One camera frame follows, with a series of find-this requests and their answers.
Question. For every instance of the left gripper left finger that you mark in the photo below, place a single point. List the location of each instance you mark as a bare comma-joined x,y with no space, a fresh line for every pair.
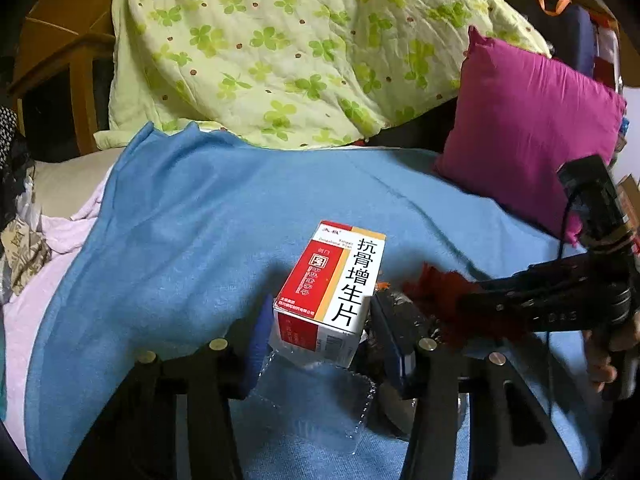
250,344

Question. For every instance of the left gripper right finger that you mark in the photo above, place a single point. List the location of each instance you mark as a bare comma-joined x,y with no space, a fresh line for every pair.
402,331

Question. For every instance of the red plastic bag ball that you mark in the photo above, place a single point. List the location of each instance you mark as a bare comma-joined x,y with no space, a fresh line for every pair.
436,293

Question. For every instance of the red white medicine box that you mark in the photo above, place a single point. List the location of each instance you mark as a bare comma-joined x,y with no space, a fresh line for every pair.
320,311

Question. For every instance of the clear plastic clamshell container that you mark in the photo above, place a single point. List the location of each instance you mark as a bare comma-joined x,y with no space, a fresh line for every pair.
321,403

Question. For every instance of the person's right hand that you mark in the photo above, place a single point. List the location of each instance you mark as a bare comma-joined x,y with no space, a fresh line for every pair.
600,369

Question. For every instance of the blue blanket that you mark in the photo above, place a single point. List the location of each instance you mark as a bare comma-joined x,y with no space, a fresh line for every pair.
197,228

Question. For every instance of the magenta pillow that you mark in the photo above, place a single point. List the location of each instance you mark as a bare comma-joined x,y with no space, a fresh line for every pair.
520,116

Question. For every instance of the pink bed sheet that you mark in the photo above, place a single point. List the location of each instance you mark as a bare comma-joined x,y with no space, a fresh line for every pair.
23,314

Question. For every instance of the beige patterned cloth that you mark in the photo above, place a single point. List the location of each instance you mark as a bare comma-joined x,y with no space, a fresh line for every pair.
24,253

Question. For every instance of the navy blue bag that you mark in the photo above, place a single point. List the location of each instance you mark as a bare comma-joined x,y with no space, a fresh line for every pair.
566,26

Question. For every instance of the green clover pattern quilt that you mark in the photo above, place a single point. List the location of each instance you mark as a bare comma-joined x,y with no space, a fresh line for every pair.
293,74

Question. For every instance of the black white knit garment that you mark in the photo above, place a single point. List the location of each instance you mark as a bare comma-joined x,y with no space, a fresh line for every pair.
15,161

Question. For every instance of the orange wooden cabinet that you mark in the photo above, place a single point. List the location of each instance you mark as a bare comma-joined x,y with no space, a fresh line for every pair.
62,77

